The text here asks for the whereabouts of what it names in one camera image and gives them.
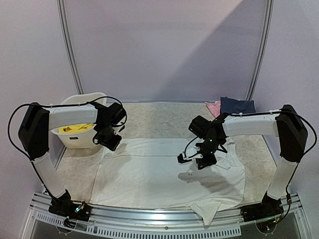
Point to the left aluminium frame post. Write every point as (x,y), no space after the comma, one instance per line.
(68,46)

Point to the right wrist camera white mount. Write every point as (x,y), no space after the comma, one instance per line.
(189,155)

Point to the folded pink garment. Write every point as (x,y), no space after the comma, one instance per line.
(214,108)

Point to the right aluminium frame post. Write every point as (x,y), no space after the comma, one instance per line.
(262,47)

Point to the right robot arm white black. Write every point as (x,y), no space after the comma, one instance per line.
(284,124)

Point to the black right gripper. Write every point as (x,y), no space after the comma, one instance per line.
(207,160)

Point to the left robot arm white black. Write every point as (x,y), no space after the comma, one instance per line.
(39,120)

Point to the white plastic laundry basket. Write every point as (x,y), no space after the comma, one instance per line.
(79,140)

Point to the front aluminium rail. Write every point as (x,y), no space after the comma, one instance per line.
(119,223)

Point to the aluminium frame post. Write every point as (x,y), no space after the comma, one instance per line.
(68,46)
(262,47)

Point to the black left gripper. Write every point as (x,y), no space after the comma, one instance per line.
(112,146)

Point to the folded navy blue garment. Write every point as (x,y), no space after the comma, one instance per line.
(234,106)

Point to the yellow garment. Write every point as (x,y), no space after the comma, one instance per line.
(76,128)

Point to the white t-shirt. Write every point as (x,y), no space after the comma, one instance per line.
(145,174)

